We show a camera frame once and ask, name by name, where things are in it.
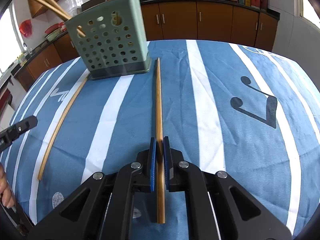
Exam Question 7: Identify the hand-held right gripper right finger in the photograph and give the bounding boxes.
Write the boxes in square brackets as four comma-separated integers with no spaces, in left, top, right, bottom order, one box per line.
[162,136,293,240]

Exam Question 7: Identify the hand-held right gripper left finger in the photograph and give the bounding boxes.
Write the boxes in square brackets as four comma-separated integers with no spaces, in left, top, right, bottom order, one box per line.
[26,137,157,240]

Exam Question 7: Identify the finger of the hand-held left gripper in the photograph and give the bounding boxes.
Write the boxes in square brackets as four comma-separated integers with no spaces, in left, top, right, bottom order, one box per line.
[7,115,39,141]

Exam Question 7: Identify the green perforated utensil holder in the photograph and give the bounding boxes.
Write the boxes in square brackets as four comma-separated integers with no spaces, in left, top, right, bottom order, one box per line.
[64,0,152,81]

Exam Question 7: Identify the person's left hand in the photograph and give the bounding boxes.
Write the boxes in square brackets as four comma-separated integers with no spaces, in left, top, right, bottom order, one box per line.
[0,166,16,209]

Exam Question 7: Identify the small side table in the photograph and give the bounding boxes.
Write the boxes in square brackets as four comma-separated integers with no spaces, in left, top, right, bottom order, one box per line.
[0,76,16,117]

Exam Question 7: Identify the blue white striped tablecloth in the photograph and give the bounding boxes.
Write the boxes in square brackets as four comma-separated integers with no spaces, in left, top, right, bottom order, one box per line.
[0,39,320,240]

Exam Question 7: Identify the green basin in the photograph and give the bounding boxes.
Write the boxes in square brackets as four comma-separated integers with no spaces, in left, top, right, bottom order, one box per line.
[46,29,66,42]

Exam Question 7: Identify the hanging red plastic bag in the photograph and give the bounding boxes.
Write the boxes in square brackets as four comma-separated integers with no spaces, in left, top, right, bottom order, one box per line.
[20,19,33,36]

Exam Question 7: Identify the red basin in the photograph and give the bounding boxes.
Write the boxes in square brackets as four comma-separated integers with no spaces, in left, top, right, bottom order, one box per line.
[45,22,64,34]

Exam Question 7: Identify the wooden base cabinets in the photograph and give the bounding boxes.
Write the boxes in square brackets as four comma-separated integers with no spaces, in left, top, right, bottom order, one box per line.
[11,0,280,92]

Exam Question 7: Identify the bright sunlit window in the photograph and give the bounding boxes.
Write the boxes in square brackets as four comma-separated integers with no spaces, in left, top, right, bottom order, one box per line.
[292,0,320,28]

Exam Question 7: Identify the window with white frame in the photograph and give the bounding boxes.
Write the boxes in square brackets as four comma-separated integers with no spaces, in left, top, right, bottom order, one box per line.
[0,4,23,76]

